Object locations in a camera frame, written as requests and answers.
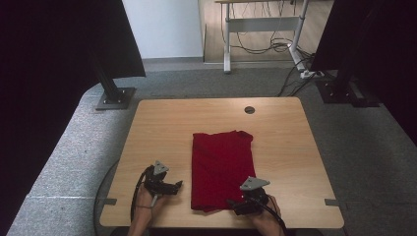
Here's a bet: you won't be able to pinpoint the person's right hand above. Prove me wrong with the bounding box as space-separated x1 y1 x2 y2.
250 195 282 228

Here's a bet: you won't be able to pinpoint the black stand base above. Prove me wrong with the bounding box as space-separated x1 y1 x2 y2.
89 48 138 111
315 0 386 109

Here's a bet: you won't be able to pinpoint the white desk frame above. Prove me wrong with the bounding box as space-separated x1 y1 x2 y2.
214 0 312 74

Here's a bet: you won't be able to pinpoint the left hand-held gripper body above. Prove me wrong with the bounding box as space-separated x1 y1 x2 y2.
143 159 170 208

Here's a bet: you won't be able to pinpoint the right black stand base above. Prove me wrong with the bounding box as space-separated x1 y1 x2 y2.
315 0 386 109

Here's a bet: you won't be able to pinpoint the person's left hand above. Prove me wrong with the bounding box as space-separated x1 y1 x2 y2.
136 186 168 214

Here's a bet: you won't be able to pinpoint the tangle of black cables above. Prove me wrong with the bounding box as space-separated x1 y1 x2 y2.
229 1 298 56

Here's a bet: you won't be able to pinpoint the white power strip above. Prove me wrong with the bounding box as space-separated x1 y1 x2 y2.
299 69 326 80

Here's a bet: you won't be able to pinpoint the left black stand base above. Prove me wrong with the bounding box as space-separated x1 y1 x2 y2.
89 48 138 111

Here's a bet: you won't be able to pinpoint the red polo shirt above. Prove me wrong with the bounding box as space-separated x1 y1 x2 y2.
190 130 258 213

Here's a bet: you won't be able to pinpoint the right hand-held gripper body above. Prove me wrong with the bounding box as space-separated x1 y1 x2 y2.
239 176 272 216

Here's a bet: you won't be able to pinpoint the black curtain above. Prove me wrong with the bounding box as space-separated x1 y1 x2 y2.
309 0 417 147
0 0 147 229

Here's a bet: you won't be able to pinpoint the black floor cables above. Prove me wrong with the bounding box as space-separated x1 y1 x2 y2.
275 48 318 98

